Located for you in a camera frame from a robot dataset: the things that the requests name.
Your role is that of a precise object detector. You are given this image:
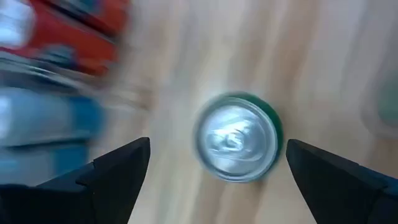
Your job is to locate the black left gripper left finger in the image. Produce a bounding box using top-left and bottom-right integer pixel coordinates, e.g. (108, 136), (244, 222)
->
(0, 136), (152, 224)

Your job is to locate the green soda can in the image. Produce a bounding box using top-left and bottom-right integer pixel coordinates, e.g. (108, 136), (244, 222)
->
(193, 91), (284, 184)

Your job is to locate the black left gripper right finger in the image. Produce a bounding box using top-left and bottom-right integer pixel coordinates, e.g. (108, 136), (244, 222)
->
(285, 138), (398, 224)

